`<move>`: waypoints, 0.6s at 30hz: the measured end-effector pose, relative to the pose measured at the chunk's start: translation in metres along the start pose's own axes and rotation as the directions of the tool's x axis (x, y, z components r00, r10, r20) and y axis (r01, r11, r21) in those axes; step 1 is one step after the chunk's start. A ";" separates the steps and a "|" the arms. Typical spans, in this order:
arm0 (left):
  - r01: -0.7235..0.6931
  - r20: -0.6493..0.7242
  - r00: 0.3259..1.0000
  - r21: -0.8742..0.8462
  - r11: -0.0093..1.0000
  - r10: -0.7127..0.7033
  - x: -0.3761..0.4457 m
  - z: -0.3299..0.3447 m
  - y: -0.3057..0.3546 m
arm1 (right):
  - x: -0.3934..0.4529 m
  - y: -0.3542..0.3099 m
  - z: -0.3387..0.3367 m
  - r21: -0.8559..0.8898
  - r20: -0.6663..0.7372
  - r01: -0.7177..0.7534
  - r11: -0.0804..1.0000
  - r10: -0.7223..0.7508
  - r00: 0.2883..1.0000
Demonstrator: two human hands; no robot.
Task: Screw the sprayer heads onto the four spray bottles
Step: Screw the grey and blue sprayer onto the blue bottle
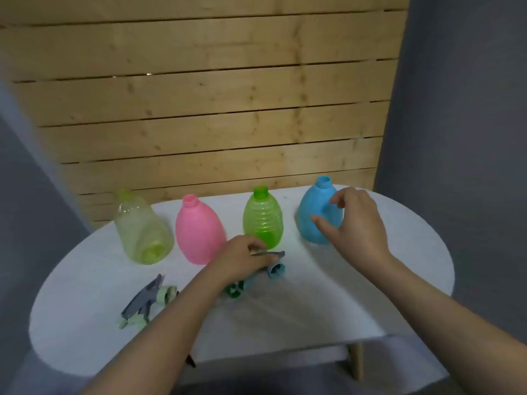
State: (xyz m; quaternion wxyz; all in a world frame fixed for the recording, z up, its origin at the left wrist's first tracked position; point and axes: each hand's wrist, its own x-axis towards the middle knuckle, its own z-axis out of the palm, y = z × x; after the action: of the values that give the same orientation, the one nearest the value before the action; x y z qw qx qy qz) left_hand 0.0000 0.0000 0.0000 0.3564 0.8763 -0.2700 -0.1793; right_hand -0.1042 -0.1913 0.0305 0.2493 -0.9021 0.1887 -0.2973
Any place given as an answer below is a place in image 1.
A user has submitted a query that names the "person's right hand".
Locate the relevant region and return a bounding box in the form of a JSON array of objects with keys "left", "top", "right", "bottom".
[{"left": 309, "top": 186, "right": 392, "bottom": 273}]

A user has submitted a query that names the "person's left hand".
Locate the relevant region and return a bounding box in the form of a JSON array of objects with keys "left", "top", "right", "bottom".
[{"left": 205, "top": 235, "right": 277, "bottom": 284}]

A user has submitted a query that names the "white green spray head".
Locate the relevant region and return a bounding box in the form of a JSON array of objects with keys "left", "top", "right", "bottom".
[{"left": 224, "top": 279, "right": 246, "bottom": 300}]

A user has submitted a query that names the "grey blue spray head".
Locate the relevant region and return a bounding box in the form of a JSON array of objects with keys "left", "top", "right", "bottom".
[{"left": 251, "top": 250, "right": 287, "bottom": 281}]

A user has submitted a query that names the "green ribbed plastic bottle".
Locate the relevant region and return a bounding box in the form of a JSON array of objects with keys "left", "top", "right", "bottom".
[{"left": 243, "top": 185, "right": 284, "bottom": 250}]

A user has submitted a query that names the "pink plastic bottle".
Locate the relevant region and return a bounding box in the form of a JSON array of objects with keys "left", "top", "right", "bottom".
[{"left": 175, "top": 194, "right": 227, "bottom": 266}]

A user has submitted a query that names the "blue plastic bottle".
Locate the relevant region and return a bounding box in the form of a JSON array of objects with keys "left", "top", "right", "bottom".
[{"left": 297, "top": 176, "right": 345, "bottom": 245}]

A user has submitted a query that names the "pale yellow-green clear bottle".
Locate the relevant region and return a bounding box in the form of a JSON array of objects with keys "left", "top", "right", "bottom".
[{"left": 114, "top": 189, "right": 175, "bottom": 266}]

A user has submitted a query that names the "grey pale green spray head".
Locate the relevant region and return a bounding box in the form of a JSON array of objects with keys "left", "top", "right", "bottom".
[{"left": 117, "top": 273, "right": 180, "bottom": 330}]

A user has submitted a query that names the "person's left forearm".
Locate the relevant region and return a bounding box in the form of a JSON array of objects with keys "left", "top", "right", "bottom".
[{"left": 80, "top": 258, "right": 238, "bottom": 395}]

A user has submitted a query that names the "person's right forearm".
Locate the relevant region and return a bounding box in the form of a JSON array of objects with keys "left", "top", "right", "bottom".
[{"left": 358, "top": 252, "right": 527, "bottom": 395}]

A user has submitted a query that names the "wooden table leg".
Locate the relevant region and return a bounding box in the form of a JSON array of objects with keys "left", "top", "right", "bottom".
[{"left": 349, "top": 343, "right": 365, "bottom": 382}]

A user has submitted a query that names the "wooden slat panel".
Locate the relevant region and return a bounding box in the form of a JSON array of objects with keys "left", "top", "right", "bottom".
[{"left": 0, "top": 0, "right": 412, "bottom": 231}]

